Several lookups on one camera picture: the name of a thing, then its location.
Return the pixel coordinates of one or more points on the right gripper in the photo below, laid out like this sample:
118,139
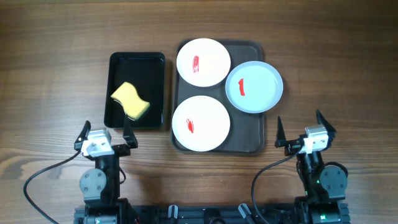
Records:
293,147

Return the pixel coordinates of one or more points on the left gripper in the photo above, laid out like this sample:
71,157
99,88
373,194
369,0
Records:
122,150

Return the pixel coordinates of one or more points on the yellow green sponge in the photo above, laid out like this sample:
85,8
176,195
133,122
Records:
127,96

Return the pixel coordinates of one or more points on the white plate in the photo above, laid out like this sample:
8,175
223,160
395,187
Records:
200,123
203,62

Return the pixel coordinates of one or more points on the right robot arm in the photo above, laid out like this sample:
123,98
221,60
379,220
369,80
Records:
324,182

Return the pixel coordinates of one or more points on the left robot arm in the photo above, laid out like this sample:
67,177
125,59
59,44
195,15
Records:
101,185

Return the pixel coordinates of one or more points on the dark brown serving tray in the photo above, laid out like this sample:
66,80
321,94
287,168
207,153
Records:
246,135

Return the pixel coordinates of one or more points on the light grey plate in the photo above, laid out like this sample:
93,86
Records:
254,87

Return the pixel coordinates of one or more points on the black plastic bin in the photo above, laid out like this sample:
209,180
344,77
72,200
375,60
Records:
144,70

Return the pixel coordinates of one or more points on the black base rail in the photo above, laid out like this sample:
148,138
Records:
271,213

